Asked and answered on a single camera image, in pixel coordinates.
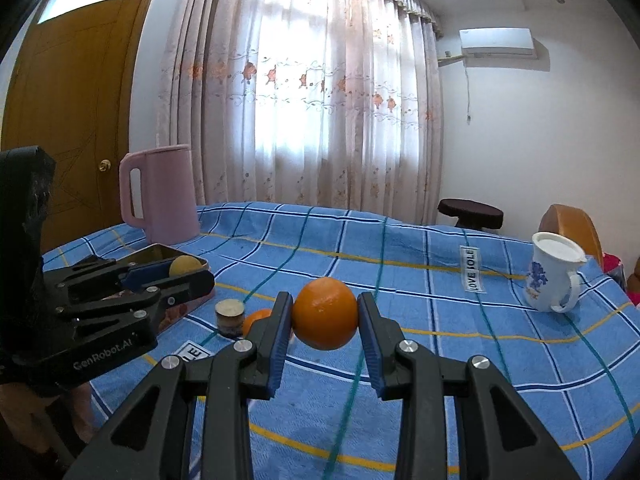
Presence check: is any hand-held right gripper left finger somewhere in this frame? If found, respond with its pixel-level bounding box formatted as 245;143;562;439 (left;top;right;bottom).
65;291;295;480

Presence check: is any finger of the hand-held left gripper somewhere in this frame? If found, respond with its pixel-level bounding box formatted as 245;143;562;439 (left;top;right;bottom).
44;255;176;306
55;269;217;333

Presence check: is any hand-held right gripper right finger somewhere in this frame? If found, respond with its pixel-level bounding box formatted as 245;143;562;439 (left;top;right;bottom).
356;291;581;480

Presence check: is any kiwi fruit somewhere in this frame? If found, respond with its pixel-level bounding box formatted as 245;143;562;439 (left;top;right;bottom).
168;255;199;278

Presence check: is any rectangular metal tin box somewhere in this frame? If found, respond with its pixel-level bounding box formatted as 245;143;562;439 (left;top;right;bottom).
102;243;216;333

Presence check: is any orange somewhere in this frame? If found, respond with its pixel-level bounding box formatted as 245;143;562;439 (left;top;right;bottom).
241;308;273;338
291;276;360;352

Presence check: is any small glass jar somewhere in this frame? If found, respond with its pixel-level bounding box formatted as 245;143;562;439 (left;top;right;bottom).
215;298;247;338

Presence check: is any pink electric kettle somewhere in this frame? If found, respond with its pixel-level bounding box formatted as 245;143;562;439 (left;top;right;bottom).
118;144;201;246

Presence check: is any blue plaid tablecloth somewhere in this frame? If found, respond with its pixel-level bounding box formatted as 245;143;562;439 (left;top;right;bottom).
42;201;640;480

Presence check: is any dark round stool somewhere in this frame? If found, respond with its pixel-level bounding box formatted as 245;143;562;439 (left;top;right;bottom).
437;198;504;232

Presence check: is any white mug with blue print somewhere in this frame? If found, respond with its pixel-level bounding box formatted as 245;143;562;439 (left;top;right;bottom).
523;231;587;314

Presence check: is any wooden door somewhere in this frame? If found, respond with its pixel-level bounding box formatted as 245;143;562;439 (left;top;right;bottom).
0;0;151;256

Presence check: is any sheer floral curtain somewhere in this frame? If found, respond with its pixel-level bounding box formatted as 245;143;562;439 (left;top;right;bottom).
156;0;445;223

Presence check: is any brown rounded chair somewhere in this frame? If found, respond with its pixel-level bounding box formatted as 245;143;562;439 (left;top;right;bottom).
538;204;605;268

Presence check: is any white air conditioner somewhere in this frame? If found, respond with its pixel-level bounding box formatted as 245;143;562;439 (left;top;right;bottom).
459;28;536;59

